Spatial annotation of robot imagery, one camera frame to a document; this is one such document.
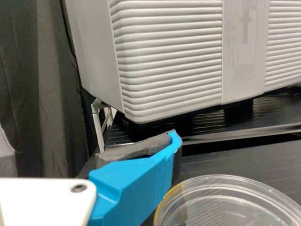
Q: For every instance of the black platform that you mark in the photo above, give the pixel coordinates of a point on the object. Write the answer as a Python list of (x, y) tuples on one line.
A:
[(211, 122)]

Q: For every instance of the white incubator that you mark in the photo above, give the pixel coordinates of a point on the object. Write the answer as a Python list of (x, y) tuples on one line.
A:
[(169, 58)]

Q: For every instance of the petri dish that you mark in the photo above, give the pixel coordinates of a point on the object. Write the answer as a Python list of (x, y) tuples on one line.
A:
[(223, 204)]

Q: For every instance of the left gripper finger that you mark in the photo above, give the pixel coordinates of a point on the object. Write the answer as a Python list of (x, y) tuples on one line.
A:
[(131, 183)]

